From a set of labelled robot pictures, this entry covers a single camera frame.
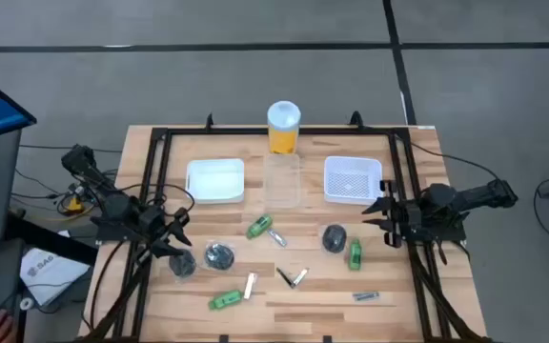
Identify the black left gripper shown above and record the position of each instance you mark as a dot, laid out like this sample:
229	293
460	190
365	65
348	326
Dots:
155	224

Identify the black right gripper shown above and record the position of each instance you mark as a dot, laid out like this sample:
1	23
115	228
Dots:
405	214

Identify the black round item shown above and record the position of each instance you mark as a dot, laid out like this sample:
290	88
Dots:
334	238
182	266
218	256

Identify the green travel bottle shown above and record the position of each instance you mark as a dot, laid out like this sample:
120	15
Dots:
259	226
225	299
354	254

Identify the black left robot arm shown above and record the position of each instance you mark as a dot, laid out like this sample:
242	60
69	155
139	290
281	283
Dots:
117	207

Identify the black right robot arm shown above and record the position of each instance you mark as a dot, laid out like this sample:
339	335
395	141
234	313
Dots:
474	195

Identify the white perforated plastic basket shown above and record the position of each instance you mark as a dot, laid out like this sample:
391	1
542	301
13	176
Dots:
351	183

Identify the white solid plastic bin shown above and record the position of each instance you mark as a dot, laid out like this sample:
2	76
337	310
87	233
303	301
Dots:
215	183

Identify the clear plastic bin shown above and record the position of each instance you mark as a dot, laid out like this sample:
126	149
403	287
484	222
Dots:
281	186

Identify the yellow canister with white lid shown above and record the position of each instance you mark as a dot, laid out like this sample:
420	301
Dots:
283	138

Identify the white printed booklet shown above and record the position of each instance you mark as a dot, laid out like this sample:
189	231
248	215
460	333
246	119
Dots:
48	274

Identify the white tape roll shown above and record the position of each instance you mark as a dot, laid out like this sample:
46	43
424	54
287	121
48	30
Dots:
26	303

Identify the black metal rig frame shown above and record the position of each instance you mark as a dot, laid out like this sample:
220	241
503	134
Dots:
208	131

